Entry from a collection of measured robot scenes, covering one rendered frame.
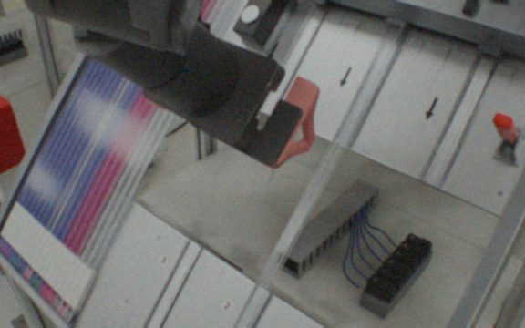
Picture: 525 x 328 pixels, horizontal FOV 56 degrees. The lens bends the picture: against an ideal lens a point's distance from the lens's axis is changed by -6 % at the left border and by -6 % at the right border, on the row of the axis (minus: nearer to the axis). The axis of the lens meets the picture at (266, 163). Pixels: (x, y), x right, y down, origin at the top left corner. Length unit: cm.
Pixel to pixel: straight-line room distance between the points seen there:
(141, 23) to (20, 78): 152
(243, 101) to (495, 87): 30
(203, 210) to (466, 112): 63
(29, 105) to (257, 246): 104
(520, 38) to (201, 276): 43
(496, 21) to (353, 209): 55
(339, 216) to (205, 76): 66
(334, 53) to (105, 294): 43
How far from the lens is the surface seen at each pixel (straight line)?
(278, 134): 36
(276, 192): 108
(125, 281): 71
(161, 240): 67
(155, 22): 22
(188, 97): 35
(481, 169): 54
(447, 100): 57
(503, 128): 45
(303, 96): 37
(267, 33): 66
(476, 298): 51
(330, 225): 95
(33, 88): 177
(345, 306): 88
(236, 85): 37
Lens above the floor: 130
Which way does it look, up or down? 35 degrees down
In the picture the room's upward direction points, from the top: straight up
